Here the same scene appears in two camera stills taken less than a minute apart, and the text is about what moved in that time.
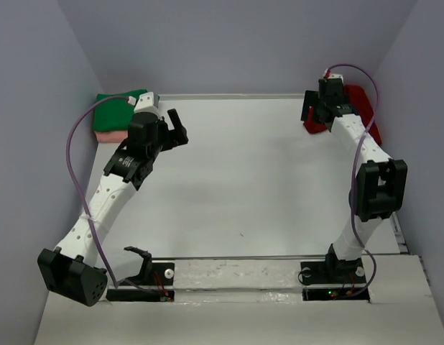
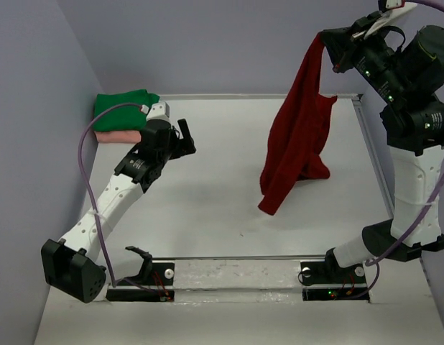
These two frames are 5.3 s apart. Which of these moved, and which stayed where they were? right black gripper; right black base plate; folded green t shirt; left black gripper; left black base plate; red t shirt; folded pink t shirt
Moved: red t shirt; right black gripper; left black gripper
Stayed: left black base plate; folded pink t shirt; right black base plate; folded green t shirt
